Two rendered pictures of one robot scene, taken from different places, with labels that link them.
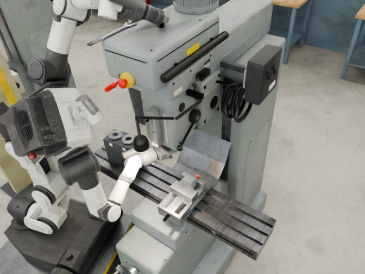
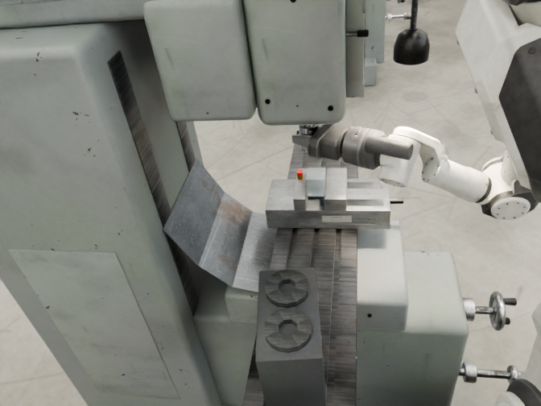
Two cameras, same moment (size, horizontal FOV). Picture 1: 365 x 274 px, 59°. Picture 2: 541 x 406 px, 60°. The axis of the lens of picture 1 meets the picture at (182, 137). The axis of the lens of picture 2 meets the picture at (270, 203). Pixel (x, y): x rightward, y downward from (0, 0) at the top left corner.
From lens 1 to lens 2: 2.08 m
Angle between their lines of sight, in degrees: 81
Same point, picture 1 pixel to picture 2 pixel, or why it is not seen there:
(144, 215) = (395, 277)
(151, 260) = (439, 266)
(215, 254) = not seen: hidden behind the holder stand
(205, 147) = (201, 213)
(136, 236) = (423, 309)
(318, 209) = not seen: hidden behind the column
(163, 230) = (398, 238)
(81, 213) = not seen: outside the picture
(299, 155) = (12, 314)
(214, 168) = (234, 211)
